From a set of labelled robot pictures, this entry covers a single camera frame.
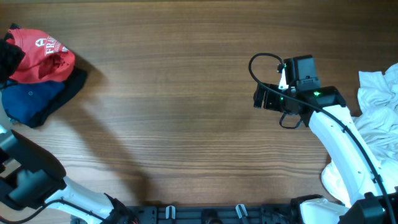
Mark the red printed t-shirt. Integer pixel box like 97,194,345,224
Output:
7,28,75,84

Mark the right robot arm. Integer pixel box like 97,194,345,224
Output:
253,55,397,223

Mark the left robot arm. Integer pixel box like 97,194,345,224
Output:
1,108,139,223

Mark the white t-shirt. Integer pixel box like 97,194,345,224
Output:
320,62,398,208

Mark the black folded garment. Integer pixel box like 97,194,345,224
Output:
1,24,87,128

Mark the blue folded shirt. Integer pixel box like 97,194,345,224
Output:
2,81,65,124

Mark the right black camera cable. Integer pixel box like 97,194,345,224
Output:
248,52,389,224

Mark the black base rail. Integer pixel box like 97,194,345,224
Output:
129,204,303,224

